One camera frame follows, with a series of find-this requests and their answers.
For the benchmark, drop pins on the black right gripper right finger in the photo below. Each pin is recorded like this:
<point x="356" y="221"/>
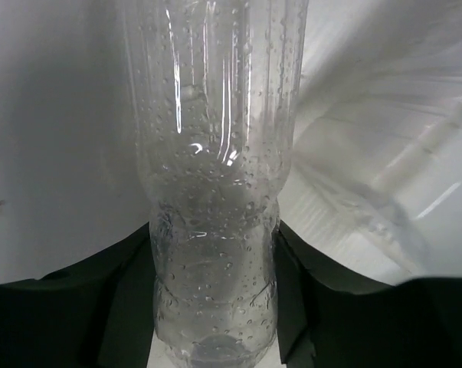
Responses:
<point x="331" y="316"/>

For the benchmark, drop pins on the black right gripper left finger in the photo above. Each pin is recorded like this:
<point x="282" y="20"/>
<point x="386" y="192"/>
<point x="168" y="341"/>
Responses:
<point x="95" y="313"/>

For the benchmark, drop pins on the tall clear plastic bottle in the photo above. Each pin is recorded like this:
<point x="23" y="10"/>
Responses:
<point x="214" y="89"/>

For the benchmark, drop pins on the olive green mesh bin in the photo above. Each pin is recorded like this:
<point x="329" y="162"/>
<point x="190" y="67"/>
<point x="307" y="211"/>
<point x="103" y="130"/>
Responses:
<point x="376" y="176"/>

